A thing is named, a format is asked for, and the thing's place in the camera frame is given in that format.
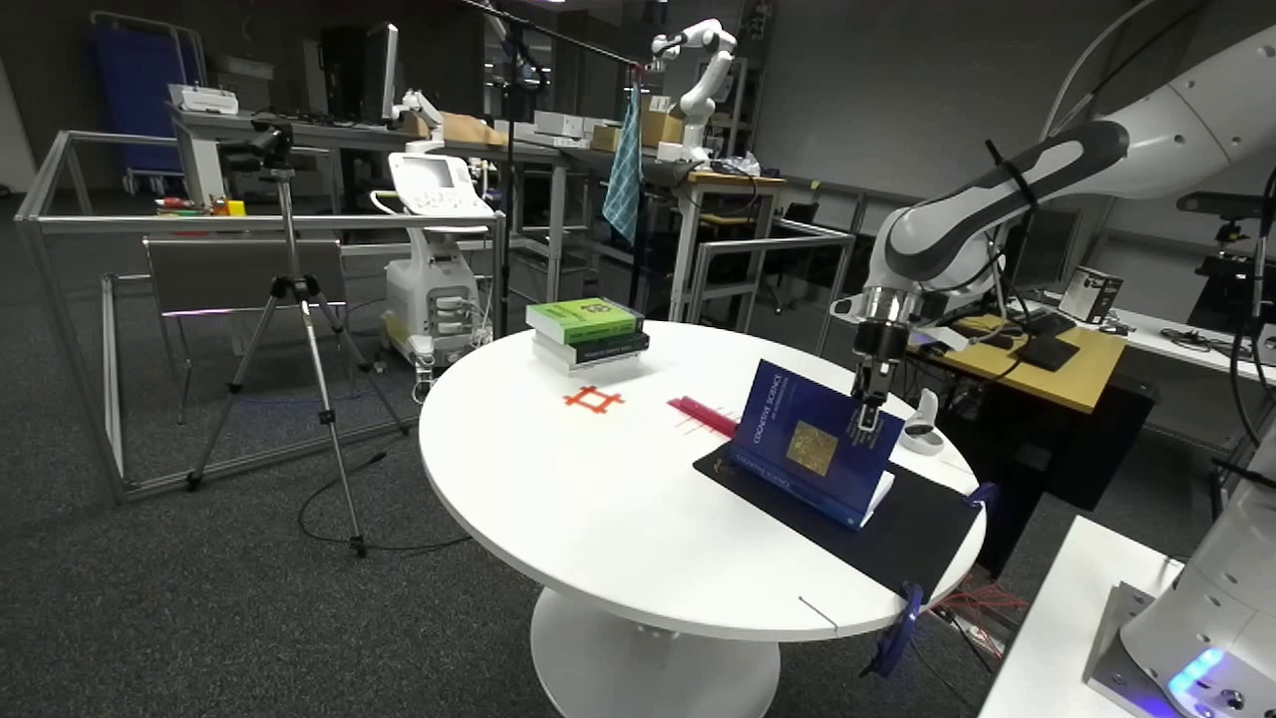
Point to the gripper body with camera mount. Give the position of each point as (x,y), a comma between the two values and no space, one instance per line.
(874,359)

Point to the white book under stack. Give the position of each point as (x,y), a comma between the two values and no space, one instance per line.
(553,357)

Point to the orange square tape marker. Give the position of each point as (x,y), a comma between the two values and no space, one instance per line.
(575,401)

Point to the blue cabinet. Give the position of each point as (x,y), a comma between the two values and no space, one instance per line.
(140,83)

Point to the teal hanging cloth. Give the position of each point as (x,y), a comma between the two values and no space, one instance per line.
(623,173)

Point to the blue hardcover book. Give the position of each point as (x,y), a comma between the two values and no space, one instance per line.
(813,443)

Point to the black camera on tripod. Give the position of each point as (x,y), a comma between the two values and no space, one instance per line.
(273,141)

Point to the wooden desk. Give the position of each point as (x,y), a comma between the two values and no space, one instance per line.
(1051,359)

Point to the black boom stand pole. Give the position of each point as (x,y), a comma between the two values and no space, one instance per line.
(512,83)

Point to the dark cover book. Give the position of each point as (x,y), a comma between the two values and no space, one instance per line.
(620,349)

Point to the white table pedestal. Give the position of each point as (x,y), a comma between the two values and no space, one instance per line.
(653,665)

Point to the black rectangular mat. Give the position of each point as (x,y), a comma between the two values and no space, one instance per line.
(918,523)

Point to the white mug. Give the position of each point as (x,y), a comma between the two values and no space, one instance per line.
(922,425)

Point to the green book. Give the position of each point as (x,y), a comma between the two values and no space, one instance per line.
(583,321)

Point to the white robot base table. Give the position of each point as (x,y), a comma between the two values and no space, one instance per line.
(1051,624)

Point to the red rectangular block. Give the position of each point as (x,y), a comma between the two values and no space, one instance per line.
(704,418)

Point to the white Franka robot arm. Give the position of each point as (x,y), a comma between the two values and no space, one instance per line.
(1040,184)

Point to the white equipment cart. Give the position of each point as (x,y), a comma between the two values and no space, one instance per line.
(437,265)

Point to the black camera tripod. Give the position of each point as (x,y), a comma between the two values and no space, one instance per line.
(313,343)

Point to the grey panel board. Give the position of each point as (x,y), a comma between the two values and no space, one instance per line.
(240,274)

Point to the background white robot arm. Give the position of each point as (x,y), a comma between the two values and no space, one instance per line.
(704,66)

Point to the metal tube frame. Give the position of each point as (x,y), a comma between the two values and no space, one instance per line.
(82,220)

